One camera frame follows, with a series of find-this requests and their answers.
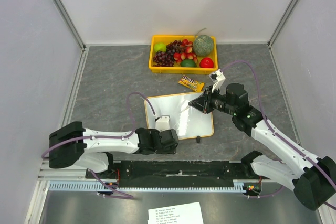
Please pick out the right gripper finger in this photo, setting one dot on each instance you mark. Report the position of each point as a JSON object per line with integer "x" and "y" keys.
{"x": 200, "y": 104}
{"x": 207, "y": 92}

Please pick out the yellow framed whiteboard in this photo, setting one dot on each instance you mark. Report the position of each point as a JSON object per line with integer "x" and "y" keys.
{"x": 189, "y": 124}

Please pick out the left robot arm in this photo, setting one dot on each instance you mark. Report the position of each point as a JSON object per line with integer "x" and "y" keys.
{"x": 75, "y": 145}

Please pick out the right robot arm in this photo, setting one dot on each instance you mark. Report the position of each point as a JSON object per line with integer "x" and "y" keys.
{"x": 309, "y": 177}

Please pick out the yellow candy packet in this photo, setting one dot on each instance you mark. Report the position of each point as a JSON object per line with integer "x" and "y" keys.
{"x": 191, "y": 83}

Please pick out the red tomato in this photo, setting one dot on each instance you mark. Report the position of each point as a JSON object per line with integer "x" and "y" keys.
{"x": 206, "y": 63}

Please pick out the green avocado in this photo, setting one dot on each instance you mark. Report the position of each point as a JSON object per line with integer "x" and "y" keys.
{"x": 188, "y": 63}

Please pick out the red grape bunch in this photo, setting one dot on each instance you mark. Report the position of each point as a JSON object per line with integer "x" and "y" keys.
{"x": 183, "y": 49}

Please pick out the green netted melon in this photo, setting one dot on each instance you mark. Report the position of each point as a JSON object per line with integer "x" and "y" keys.
{"x": 203, "y": 44}

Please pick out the dark purple grape bunch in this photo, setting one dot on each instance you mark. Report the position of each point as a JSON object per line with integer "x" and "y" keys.
{"x": 164, "y": 59}

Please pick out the green apple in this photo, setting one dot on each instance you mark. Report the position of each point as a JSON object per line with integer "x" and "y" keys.
{"x": 160, "y": 47}

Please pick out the yellow plastic tray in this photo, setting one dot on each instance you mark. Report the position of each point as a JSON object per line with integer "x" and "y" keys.
{"x": 177, "y": 68}

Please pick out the white printed paper sheet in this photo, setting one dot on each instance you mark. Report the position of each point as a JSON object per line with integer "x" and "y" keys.
{"x": 185, "y": 213}

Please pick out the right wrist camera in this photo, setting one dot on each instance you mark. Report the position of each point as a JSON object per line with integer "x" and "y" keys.
{"x": 218, "y": 79}

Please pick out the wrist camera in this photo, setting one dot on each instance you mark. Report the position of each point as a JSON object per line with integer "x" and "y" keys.
{"x": 162, "y": 123}
{"x": 218, "y": 79}

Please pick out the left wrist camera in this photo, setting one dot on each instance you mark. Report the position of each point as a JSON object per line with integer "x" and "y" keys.
{"x": 162, "y": 123}

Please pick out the grey slotted cable duct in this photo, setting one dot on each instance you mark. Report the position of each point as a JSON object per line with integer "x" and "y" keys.
{"x": 95, "y": 186}

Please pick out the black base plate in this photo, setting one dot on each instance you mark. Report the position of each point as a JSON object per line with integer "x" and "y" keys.
{"x": 178, "y": 173}

